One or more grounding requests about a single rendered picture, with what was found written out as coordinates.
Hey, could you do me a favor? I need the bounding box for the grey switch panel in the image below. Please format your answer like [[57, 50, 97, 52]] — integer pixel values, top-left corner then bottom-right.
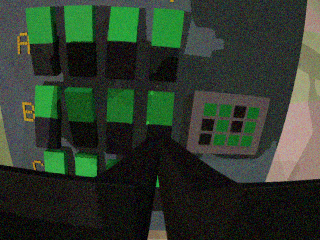
[[0, 0, 308, 184]]

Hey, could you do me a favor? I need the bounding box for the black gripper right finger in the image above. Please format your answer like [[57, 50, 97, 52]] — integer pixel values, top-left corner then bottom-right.
[[157, 135, 320, 240]]

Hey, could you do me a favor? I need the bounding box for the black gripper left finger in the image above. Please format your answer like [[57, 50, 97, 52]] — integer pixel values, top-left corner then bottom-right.
[[0, 135, 161, 240]]

